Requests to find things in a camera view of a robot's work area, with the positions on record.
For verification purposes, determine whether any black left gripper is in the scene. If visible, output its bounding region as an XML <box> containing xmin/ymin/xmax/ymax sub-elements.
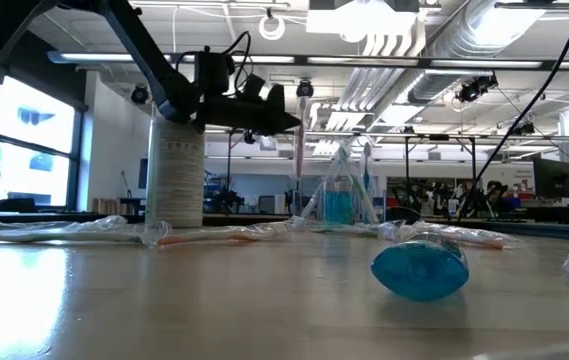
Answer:
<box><xmin>196</xmin><ymin>84</ymin><xmax>302</xmax><ymax>136</ymax></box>

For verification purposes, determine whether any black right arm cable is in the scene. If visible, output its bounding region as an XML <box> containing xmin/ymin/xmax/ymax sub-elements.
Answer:
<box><xmin>457</xmin><ymin>0</ymin><xmax>569</xmax><ymax>222</ymax></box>

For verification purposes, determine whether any low wooden shelf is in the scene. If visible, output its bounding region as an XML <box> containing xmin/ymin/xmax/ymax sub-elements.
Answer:
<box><xmin>91</xmin><ymin>197</ymin><xmax>145</xmax><ymax>217</ymax></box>

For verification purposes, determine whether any white ceiling light panel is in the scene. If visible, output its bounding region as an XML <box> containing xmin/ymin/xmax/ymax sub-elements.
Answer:
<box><xmin>306</xmin><ymin>0</ymin><xmax>419</xmax><ymax>44</ymax></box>

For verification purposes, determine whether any black ceiling dome camera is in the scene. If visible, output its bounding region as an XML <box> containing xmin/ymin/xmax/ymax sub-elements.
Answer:
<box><xmin>295</xmin><ymin>78</ymin><xmax>315</xmax><ymax>100</ymax></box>
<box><xmin>130</xmin><ymin>83</ymin><xmax>150</xmax><ymax>105</ymax></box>

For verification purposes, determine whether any white wipes canister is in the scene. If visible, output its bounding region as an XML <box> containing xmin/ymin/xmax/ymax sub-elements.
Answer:
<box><xmin>144</xmin><ymin>102</ymin><xmax>207</xmax><ymax>230</ymax></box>

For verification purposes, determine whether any large window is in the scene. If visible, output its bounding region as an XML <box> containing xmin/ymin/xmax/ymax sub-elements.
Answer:
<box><xmin>0</xmin><ymin>74</ymin><xmax>88</xmax><ymax>211</ymax></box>

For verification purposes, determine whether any blue toothpaste tube front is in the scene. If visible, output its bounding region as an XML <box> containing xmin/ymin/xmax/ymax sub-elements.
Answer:
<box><xmin>370</xmin><ymin>232</ymin><xmax>471</xmax><ymax>303</ymax></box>

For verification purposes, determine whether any black ceiling camera cluster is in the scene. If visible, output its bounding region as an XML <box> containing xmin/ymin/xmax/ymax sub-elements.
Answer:
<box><xmin>456</xmin><ymin>73</ymin><xmax>499</xmax><ymax>104</ymax></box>

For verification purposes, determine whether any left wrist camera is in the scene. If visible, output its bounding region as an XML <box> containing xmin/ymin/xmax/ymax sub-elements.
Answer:
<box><xmin>194</xmin><ymin>49</ymin><xmax>238</xmax><ymax>97</ymax></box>

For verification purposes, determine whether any blue mouthwash bottle white cap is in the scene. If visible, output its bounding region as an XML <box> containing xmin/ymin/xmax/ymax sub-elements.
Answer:
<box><xmin>338</xmin><ymin>179</ymin><xmax>355</xmax><ymax>225</ymax></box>
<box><xmin>323</xmin><ymin>179</ymin><xmax>341</xmax><ymax>225</ymax></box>

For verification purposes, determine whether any clear acrylic organizer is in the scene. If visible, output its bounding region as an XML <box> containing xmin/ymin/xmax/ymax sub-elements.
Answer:
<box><xmin>296</xmin><ymin>185</ymin><xmax>398</xmax><ymax>229</ymax></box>

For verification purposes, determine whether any clear cup with toothbrushes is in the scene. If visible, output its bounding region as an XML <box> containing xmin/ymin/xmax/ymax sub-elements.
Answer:
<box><xmin>223</xmin><ymin>128</ymin><xmax>480</xmax><ymax>221</ymax></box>

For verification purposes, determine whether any black computer monitor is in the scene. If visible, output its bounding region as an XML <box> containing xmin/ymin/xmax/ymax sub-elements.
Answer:
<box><xmin>532</xmin><ymin>157</ymin><xmax>569</xmax><ymax>200</ymax></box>

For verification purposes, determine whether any black aluminium table frame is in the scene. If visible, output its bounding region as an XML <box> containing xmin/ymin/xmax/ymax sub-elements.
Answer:
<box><xmin>0</xmin><ymin>185</ymin><xmax>569</xmax><ymax>241</ymax></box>

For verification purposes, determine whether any white cable coil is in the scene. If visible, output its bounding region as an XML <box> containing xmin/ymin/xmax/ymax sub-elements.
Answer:
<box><xmin>257</xmin><ymin>13</ymin><xmax>287</xmax><ymax>42</ymax></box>

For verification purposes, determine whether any pink toothbrush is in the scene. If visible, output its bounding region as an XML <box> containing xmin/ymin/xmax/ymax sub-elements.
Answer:
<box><xmin>292</xmin><ymin>95</ymin><xmax>311</xmax><ymax>182</ymax></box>

